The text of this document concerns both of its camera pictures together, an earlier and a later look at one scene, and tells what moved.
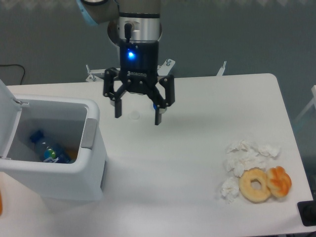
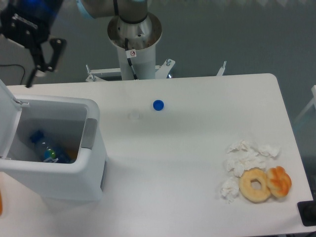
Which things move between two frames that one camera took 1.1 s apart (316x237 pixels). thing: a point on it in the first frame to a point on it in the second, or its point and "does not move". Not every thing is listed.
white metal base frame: [163, 69] does not move
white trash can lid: [10, 110] does not move
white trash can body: [75, 124] does not move
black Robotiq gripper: [138, 67] to [27, 23]
